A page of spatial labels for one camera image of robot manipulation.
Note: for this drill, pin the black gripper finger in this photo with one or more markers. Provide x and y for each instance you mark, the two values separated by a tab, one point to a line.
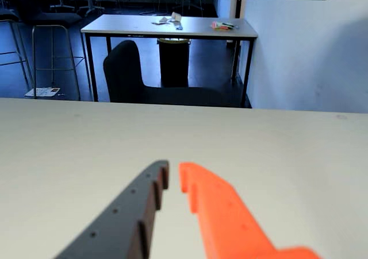
120	221

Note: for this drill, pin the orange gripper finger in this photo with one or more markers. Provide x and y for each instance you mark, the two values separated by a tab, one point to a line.
227	221

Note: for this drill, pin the paper sheet on floor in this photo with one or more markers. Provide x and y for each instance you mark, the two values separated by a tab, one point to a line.
43	92

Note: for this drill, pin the black upholstered chair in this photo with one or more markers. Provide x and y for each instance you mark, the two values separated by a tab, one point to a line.
123	69

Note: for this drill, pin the black trash bin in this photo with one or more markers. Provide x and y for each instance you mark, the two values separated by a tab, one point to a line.
174	63

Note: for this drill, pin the orange and green pens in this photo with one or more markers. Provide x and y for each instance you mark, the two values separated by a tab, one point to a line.
220	25

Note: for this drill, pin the grey table with black legs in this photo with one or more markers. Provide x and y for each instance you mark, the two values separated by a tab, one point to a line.
123	25

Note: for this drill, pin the small beige paper scrap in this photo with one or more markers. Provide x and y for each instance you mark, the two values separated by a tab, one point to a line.
161	21

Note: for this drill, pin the crumpled beige paper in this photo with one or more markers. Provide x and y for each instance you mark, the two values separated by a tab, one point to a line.
176	16

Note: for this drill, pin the dark office swivel chair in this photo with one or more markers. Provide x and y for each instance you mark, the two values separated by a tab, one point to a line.
61	1

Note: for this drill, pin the metal frame bar stool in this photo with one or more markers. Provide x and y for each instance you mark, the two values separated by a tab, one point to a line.
13	22
54	27

